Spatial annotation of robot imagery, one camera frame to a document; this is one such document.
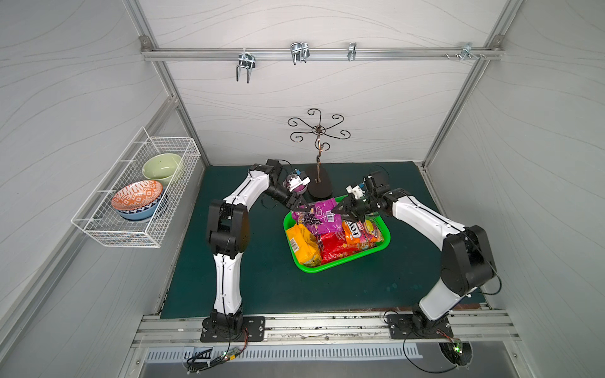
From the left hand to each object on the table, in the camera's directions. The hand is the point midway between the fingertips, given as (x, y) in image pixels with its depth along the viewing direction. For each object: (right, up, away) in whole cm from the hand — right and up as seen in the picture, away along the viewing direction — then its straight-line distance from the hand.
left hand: (306, 208), depth 88 cm
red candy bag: (+10, -13, -6) cm, 18 cm away
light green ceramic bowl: (-46, +14, -15) cm, 50 cm away
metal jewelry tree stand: (+6, +11, +23) cm, 26 cm away
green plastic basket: (-6, -5, +2) cm, 8 cm away
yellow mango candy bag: (0, -11, -13) cm, 17 cm away
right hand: (+10, -1, -4) cm, 11 cm away
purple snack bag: (+8, -4, -5) cm, 10 cm away
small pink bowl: (-3, +7, +15) cm, 17 cm away
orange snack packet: (+19, -8, -4) cm, 21 cm away
